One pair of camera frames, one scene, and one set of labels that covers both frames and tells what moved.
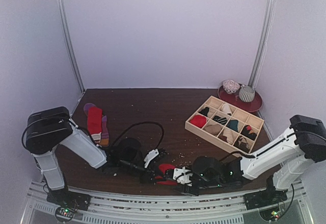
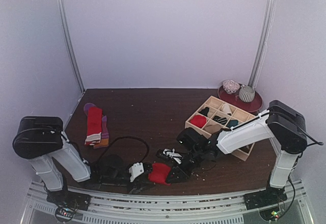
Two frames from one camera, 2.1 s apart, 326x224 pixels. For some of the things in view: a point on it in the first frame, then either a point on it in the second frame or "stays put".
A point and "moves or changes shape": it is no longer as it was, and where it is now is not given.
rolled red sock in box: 198,120 stays put
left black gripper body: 144,177 -> 135,189
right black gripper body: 184,187 -> 186,166
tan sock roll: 214,129 stays put
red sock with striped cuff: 94,121 stays put
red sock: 163,167 moves or changes shape
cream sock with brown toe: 226,108 stays put
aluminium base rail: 220,208 stays put
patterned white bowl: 231,86 stays put
